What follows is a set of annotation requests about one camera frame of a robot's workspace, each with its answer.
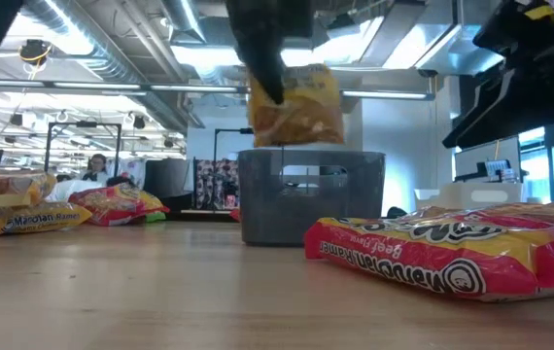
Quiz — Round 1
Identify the grey wall panel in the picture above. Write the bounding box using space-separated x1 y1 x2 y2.
453 135 523 184

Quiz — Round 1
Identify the white plastic bin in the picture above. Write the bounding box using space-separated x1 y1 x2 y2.
413 182 525 211

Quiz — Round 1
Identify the black ceiling device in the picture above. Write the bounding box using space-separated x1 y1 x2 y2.
17 38 53 68

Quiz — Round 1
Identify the silver rectangular ceiling duct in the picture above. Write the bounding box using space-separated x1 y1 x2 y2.
359 0 506 78

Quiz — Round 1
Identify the red ramen packet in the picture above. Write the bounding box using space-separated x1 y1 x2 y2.
67 182 171 228

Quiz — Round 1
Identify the person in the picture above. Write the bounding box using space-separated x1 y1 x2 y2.
81 153 111 189

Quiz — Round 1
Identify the silver round ceiling duct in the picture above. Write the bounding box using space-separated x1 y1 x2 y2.
159 0 208 45

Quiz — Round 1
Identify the yellow Maruchan ramen pack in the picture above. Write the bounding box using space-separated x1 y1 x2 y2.
247 62 346 149
0 201 93 238
0 169 58 209

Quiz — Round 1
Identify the long ceiling light bar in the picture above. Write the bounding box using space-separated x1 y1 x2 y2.
0 80 436 102

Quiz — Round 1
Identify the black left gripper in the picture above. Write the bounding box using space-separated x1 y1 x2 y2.
225 0 315 106

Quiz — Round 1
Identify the grey plastic bin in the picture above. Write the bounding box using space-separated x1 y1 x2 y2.
237 148 387 247

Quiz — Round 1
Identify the dark grey cabinet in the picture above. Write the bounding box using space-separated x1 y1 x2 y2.
143 157 194 213

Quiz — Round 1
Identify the black table frame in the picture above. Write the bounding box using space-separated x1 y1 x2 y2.
167 211 240 224

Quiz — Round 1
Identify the patterned fabric panel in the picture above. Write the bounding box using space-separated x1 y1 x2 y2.
192 157 240 211

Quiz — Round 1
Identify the silver spiral ceiling duct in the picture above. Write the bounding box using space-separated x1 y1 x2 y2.
18 0 190 135

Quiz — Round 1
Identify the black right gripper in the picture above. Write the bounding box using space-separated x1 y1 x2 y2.
441 0 554 150

